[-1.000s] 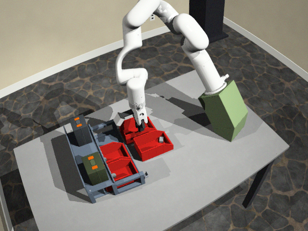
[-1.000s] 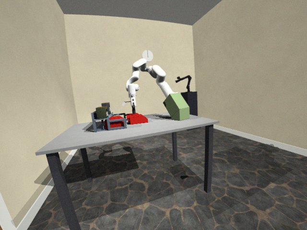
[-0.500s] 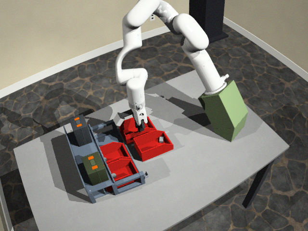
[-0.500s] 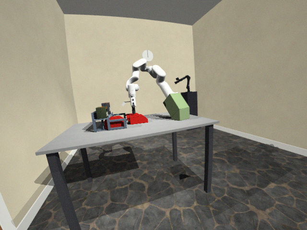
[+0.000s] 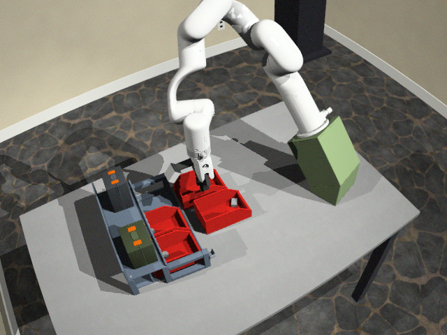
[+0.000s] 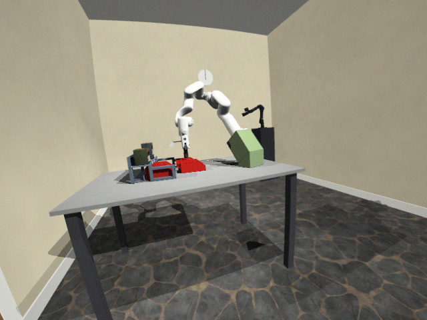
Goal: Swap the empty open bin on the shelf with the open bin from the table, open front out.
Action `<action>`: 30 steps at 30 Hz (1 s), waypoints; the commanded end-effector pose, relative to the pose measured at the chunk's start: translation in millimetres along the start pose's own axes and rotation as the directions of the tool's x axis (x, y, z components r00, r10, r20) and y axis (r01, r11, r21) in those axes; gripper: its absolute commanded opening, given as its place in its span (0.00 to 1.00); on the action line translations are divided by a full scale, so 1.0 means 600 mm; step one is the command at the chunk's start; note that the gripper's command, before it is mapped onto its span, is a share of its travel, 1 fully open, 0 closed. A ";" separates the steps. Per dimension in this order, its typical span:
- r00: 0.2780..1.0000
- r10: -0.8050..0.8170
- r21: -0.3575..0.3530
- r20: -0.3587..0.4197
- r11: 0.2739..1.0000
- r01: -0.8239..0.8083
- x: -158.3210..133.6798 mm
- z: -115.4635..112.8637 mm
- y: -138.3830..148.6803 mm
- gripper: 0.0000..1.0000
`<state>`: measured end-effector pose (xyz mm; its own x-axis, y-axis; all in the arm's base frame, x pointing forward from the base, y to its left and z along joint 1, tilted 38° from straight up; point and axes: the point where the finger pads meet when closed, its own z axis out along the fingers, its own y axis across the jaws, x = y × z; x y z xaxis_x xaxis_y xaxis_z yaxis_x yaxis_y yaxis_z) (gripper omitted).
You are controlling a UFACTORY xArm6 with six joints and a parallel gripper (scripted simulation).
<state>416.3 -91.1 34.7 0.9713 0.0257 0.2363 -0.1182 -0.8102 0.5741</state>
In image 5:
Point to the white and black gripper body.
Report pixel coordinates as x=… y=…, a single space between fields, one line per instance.
x=201 y=166

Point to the olive green case with orange latches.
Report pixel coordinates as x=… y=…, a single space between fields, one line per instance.
x=138 y=244

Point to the red bin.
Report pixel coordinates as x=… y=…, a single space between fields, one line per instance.
x=187 y=191
x=219 y=203
x=163 y=220
x=178 y=244

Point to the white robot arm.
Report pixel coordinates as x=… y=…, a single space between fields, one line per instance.
x=282 y=57

